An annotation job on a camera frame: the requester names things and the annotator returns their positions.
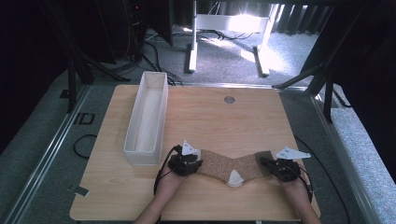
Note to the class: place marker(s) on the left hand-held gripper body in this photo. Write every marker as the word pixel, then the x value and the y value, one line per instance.
pixel 183 163

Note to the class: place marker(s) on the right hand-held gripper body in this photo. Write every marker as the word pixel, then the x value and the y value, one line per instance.
pixel 285 169

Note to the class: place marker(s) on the dark equipment with red light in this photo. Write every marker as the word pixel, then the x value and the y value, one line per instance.
pixel 135 18

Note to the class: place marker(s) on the dark curtain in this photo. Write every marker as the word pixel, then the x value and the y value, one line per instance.
pixel 299 18

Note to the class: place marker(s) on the aluminium rail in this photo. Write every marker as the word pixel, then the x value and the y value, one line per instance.
pixel 249 85
pixel 46 161
pixel 342 161

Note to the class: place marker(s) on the brown speckled sock labelled cuff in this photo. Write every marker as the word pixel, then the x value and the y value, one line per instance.
pixel 218 165

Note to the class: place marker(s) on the person's right hand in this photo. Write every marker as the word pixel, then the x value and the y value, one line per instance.
pixel 293 190

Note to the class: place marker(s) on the round grey table grommet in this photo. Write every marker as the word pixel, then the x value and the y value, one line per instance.
pixel 229 100

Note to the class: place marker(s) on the person's left hand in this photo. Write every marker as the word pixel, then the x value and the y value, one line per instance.
pixel 169 184

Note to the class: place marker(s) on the black metal stand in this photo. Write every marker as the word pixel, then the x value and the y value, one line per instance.
pixel 71 87
pixel 327 99

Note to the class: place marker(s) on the grey tape piece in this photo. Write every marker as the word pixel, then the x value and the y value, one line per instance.
pixel 81 190

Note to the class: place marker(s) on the white rectangular plastic bin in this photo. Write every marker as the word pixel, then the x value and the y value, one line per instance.
pixel 143 157

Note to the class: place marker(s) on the white table frame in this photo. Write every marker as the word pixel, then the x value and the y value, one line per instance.
pixel 230 23

